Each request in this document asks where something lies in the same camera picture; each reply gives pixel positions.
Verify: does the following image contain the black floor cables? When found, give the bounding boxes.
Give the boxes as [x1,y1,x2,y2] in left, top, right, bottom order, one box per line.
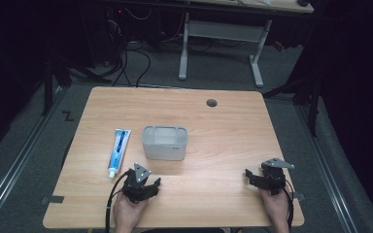
[101,42,153,88]

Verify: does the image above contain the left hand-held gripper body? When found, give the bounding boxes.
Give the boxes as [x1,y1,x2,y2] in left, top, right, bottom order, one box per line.
[121,162,156,205]

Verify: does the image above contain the blue white toothpaste tube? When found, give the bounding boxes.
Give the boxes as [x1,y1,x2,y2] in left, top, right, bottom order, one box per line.
[107,128,132,180]

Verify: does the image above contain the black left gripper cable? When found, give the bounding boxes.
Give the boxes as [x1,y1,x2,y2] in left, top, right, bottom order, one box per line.
[104,170,131,233]

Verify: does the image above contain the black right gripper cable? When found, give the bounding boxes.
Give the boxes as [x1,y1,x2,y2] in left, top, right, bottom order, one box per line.
[283,178,296,233]

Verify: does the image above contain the person's left hand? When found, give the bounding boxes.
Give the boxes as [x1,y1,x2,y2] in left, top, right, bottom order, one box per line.
[112,192,150,227]

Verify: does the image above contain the white-legged wooden desk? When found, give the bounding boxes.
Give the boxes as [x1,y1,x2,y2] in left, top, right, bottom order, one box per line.
[108,0,315,88]

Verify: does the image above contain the black metal stand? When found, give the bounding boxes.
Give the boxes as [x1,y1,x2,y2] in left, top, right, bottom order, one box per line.
[261,61,323,138]
[41,52,113,117]

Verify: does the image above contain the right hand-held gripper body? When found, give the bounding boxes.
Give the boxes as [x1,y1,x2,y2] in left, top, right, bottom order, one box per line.
[259,157,295,197]

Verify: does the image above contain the zigzag black floor tape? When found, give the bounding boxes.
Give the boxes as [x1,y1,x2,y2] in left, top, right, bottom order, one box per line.
[61,110,76,122]

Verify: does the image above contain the grey plastic holder box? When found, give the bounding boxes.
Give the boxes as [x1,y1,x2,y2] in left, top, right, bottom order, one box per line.
[141,125,189,161]

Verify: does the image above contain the person's right hand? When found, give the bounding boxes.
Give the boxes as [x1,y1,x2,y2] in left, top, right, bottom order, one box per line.
[259,187,290,224]

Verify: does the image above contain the metal floor rail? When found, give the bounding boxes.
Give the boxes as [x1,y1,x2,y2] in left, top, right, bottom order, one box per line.
[295,104,359,233]
[0,86,66,229]

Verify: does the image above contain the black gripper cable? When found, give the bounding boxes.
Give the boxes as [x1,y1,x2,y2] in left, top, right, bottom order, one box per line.
[283,178,296,233]
[104,170,131,233]

